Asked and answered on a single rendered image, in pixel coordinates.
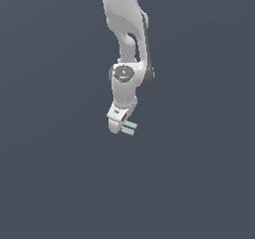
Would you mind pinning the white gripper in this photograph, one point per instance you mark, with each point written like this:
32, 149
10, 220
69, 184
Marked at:
117, 116

